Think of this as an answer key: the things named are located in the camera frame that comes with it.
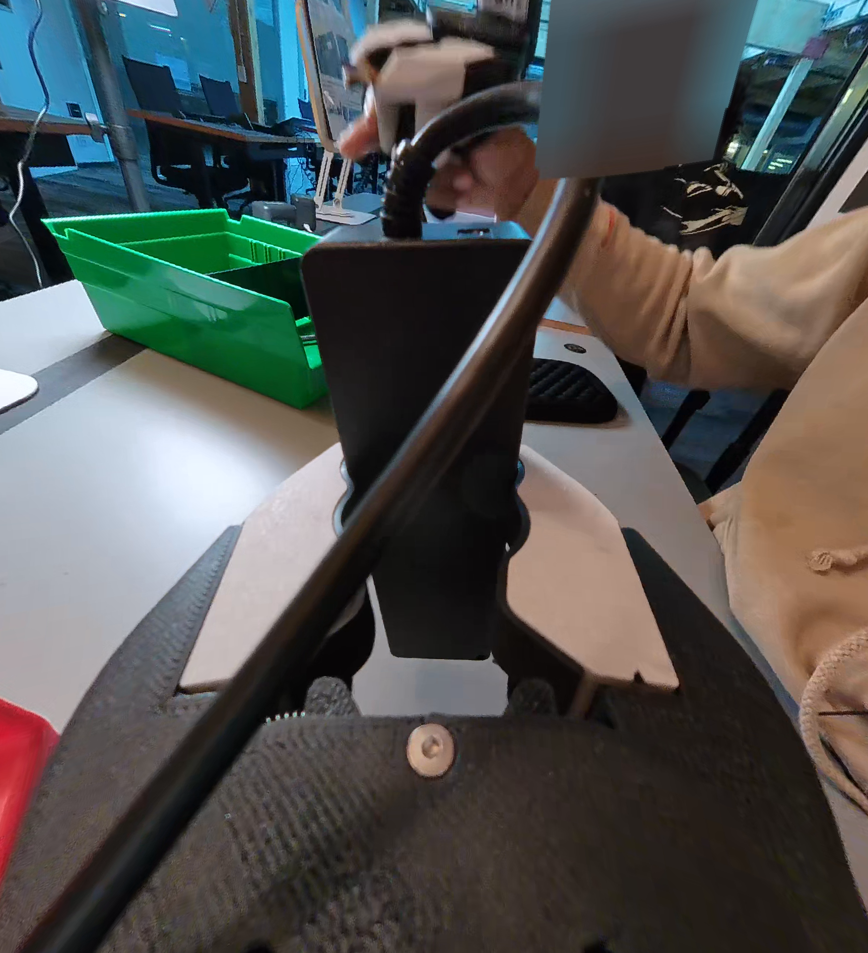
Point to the black divider of green bin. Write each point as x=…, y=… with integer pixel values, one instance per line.
x=262, y=287

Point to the grey device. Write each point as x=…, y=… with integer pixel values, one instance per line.
x=277, y=211

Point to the green plastic bin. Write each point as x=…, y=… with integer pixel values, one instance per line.
x=180, y=320

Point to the black wrist rest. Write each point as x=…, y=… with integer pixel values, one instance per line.
x=568, y=391

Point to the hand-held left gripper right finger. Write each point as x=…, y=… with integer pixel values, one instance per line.
x=582, y=595

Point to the black multi-port usb hub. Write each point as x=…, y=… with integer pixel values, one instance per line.
x=389, y=335

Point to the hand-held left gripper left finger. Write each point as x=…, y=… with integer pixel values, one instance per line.
x=270, y=581

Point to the person's right hand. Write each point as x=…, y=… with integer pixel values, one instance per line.
x=493, y=171

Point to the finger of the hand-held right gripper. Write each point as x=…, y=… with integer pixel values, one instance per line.
x=434, y=74
x=389, y=41

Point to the person's right forearm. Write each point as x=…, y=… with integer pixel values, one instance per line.
x=702, y=313

